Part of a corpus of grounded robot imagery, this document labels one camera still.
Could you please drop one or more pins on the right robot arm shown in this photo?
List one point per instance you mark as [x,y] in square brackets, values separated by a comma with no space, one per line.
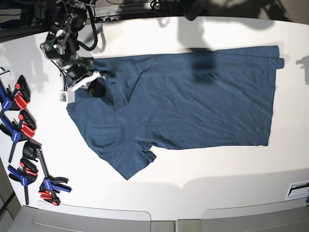
[61,46]

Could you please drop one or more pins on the dark blue T-shirt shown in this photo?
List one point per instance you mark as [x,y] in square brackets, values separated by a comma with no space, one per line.
[178,101]

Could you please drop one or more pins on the grey chair back right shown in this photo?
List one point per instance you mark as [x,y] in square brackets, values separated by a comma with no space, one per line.
[287,216]

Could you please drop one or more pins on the grey chair back left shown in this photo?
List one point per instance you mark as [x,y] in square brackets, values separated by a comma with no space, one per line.
[37,220]

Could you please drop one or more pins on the top blue red bar clamp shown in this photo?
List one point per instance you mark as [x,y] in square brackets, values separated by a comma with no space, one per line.
[16,100]

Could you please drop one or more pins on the blue red bar clamp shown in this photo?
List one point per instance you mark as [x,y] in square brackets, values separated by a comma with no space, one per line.
[26,174]
[16,100]
[51,186]
[23,131]

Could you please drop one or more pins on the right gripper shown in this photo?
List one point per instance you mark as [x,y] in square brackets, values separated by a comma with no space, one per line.
[78,71]

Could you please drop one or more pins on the grey chair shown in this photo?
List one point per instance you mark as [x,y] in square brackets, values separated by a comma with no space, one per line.
[37,220]
[287,216]

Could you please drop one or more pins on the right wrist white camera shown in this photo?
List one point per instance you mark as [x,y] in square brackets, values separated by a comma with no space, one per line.
[67,96]

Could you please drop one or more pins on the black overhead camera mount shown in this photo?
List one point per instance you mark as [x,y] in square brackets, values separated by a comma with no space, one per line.
[195,8]

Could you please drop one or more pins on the bottom blue red bar clamp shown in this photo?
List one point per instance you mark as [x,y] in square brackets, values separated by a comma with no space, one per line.
[51,186]

